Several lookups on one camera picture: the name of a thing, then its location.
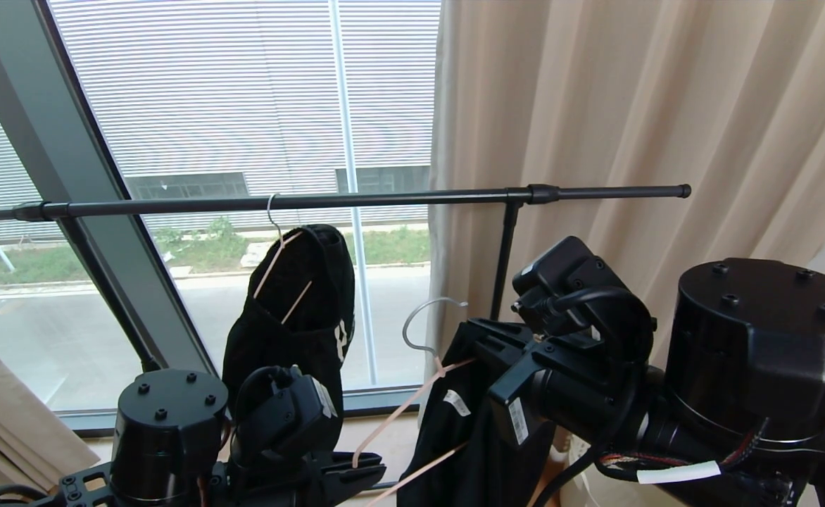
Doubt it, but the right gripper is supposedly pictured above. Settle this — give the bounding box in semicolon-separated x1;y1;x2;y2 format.
486;338;667;448

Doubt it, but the black clothes rack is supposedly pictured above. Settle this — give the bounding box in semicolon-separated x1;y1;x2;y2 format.
0;184;693;494

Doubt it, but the black garment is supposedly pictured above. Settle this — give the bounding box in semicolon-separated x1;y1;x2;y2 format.
397;320;561;507
221;224;357;451

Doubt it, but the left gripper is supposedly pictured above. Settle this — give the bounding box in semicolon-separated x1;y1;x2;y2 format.
208;451;343;507

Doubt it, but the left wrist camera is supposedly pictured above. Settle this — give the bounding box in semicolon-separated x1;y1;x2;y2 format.
233;365;339;458

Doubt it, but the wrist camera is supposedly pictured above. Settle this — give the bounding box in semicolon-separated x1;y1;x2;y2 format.
511;236;656;360
233;365;339;458

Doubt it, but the beige curtain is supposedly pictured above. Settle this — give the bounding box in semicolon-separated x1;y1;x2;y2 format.
0;317;100;494
423;0;825;395

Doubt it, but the pink clothes hanger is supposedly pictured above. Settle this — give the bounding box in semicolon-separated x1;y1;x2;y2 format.
353;297;477;507
253;194;313;325

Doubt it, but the window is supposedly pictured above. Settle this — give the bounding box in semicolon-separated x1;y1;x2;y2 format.
0;0;443;434

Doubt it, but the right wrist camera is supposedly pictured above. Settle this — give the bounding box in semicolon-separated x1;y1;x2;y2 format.
511;236;656;360

